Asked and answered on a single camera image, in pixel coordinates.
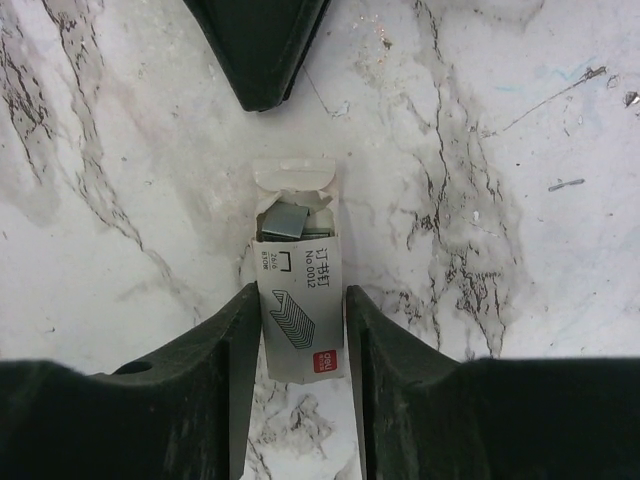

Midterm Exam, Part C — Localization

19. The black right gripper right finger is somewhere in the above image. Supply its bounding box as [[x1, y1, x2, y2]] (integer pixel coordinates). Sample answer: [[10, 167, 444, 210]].
[[345, 286, 639, 479]]

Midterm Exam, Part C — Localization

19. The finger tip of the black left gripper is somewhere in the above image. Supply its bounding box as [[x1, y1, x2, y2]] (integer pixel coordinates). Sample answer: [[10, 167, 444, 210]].
[[185, 0, 330, 112]]

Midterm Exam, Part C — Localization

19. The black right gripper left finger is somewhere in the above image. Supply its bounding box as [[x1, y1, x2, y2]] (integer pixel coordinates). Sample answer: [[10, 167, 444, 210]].
[[1, 284, 261, 479]]

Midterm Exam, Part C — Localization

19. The white staple box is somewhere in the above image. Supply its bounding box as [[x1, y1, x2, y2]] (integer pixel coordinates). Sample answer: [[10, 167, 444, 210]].
[[252, 158, 344, 384]]

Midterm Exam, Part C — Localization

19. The loose staple strip on table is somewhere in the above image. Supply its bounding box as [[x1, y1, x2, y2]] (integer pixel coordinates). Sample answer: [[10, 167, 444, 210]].
[[548, 178, 586, 192]]

